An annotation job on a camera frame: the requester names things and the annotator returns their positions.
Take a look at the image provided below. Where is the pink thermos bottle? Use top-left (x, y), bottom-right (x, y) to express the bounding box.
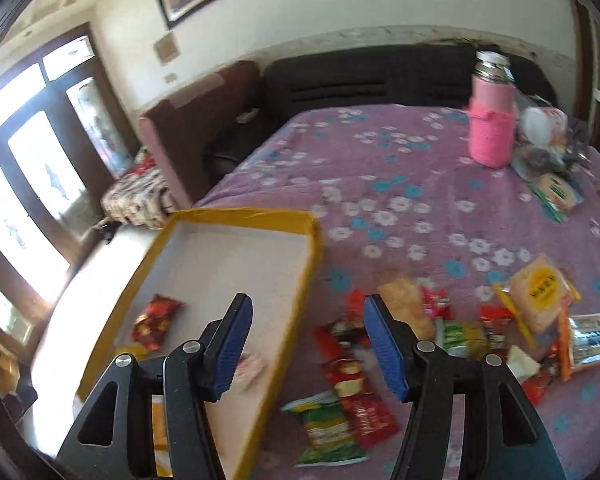
top-left (467, 51), bottom-right (521, 168)

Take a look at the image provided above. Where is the red white patterned cloth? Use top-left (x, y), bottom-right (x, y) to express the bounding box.
top-left (101, 147), bottom-right (178, 231)

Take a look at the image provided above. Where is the white plastic bag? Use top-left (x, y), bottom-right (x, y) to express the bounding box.
top-left (520, 106), bottom-right (569, 147)

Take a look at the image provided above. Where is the white snack packet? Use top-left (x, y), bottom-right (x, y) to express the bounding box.
top-left (505, 346), bottom-right (541, 380)

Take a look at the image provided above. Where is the square wall plaque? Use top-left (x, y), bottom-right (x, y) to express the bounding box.
top-left (152, 35), bottom-right (182, 66)

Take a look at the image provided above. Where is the red yellow snack packet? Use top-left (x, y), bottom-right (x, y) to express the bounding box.
top-left (330, 357), bottom-right (367, 397)

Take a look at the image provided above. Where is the small red snack packet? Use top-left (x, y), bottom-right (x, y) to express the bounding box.
top-left (419, 286), bottom-right (454, 322)

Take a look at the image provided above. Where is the purple floral bedsheet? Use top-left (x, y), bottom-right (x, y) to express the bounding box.
top-left (200, 102), bottom-right (600, 480)

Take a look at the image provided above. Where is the brown sofa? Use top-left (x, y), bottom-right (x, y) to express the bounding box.
top-left (139, 60), bottom-right (263, 211)

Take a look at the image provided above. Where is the orange snack packet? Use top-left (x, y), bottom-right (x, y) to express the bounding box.
top-left (152, 394), bottom-right (170, 478)

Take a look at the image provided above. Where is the dark framed glass door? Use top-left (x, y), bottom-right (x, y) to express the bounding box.
top-left (0, 22), bottom-right (141, 341)

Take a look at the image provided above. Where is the round cracker packet green edge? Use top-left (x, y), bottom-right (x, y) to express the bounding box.
top-left (529, 172), bottom-right (584, 222)

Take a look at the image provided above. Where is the large pale rice cracker packet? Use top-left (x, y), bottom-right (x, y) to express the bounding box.
top-left (495, 254), bottom-right (581, 351)

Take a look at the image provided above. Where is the red black snack packet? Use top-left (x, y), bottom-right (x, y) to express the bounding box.
top-left (314, 319), bottom-right (373, 358)

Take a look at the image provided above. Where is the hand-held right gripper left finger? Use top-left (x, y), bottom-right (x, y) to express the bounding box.
top-left (55, 293), bottom-right (254, 480)

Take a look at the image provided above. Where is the yellow cardboard box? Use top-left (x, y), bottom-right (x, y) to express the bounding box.
top-left (77, 207), bottom-right (323, 480)

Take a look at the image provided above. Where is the clear packet with black print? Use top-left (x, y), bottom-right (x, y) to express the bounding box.
top-left (560, 311), bottom-right (600, 381)

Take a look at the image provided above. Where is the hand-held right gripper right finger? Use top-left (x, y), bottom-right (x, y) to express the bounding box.
top-left (364, 295), bottom-right (568, 480)

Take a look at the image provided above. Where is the beige cracker packet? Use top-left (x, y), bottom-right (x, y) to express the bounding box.
top-left (379, 279), bottom-right (437, 341)

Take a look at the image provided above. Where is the red patterned snack packet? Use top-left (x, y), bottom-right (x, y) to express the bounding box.
top-left (132, 294), bottom-right (187, 352)

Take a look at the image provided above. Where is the green yellow snack packet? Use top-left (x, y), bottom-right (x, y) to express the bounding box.
top-left (434, 321), bottom-right (487, 359)

